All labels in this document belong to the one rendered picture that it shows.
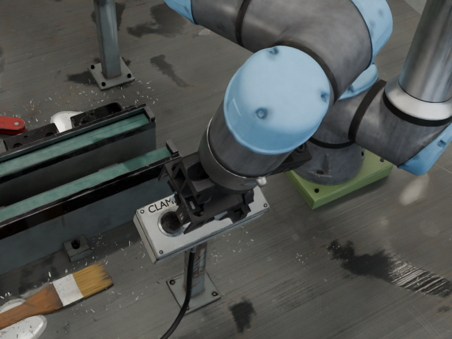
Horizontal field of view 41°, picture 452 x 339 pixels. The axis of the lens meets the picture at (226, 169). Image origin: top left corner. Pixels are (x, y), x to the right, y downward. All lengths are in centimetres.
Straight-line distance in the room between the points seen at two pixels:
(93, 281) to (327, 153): 47
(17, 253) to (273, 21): 66
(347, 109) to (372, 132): 6
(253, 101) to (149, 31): 104
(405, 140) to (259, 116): 57
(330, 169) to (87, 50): 63
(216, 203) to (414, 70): 43
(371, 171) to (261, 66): 76
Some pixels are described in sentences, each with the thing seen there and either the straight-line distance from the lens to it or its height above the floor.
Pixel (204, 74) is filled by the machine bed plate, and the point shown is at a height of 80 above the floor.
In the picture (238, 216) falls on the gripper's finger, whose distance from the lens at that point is 69.
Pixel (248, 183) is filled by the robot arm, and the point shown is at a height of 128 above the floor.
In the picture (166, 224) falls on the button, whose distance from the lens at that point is 78.
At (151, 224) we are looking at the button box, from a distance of 79.
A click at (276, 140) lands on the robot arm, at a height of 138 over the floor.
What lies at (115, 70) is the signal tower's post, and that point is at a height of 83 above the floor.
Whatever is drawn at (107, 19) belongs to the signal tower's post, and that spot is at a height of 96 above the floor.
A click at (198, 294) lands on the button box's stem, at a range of 103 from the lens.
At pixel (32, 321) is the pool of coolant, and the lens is 104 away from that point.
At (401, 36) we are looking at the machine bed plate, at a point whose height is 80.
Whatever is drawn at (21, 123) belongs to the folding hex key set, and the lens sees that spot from 127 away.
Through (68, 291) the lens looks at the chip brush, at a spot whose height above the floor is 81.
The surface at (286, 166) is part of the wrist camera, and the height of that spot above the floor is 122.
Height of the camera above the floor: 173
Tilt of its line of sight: 51 degrees down
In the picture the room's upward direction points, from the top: 6 degrees clockwise
